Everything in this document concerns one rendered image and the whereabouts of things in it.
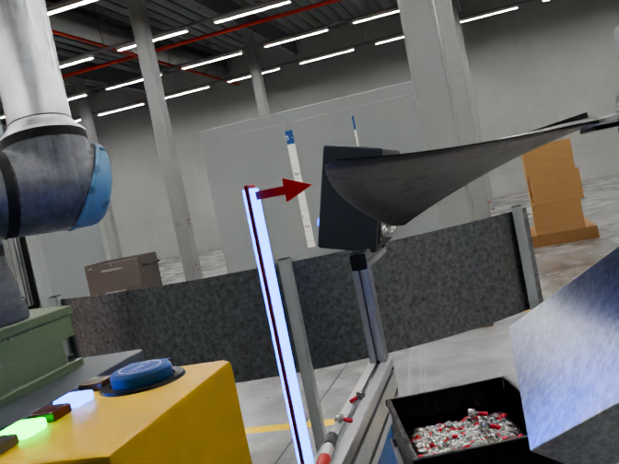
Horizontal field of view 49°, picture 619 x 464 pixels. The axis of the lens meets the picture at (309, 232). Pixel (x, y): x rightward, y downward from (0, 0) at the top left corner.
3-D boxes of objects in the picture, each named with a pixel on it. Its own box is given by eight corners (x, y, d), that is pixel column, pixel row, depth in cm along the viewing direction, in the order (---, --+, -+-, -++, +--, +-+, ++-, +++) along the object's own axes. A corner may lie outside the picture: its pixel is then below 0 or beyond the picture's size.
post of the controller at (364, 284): (386, 362, 119) (365, 251, 118) (369, 365, 120) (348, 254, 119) (389, 357, 122) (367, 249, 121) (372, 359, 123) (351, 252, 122)
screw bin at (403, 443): (582, 493, 72) (570, 428, 71) (425, 525, 71) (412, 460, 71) (515, 423, 93) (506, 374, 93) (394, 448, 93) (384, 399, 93)
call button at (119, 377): (157, 396, 42) (152, 369, 42) (101, 403, 43) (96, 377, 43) (185, 377, 46) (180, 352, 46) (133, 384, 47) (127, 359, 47)
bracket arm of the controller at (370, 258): (367, 269, 118) (365, 252, 118) (351, 272, 119) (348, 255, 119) (387, 251, 141) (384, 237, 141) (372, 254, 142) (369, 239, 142)
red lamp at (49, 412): (54, 423, 39) (52, 412, 39) (28, 425, 39) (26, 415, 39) (73, 411, 41) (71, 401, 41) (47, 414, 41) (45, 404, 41)
